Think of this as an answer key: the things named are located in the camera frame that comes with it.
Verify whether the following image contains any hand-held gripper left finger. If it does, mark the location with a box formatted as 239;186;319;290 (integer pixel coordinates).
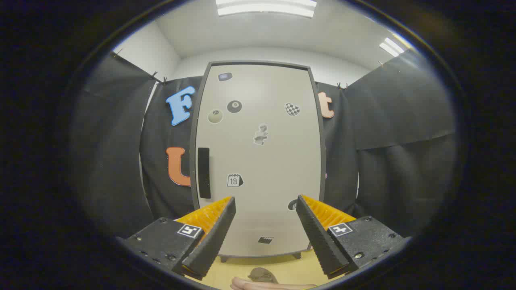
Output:
117;196;237;280

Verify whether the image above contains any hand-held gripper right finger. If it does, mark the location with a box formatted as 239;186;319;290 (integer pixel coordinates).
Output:
295;195;412;280

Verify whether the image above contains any brown fluffy shoe with bow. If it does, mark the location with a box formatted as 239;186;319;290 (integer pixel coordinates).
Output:
248;267;279;284

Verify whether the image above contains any black door handle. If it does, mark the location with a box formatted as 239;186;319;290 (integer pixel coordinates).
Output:
198;147;211;199

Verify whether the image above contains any beige shoe cabinet door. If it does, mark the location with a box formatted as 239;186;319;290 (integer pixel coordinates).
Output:
196;64;323;257

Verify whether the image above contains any grey shoe cabinet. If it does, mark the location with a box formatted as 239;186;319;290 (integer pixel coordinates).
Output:
189;60;326;262

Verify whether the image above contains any black backdrop cloth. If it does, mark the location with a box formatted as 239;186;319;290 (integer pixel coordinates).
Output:
71;48;458;238

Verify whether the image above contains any small ceiling light panel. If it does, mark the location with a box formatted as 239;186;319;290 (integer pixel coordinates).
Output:
379;37;405;57

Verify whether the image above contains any long ceiling light panel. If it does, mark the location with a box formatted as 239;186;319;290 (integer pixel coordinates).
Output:
216;0;318;19

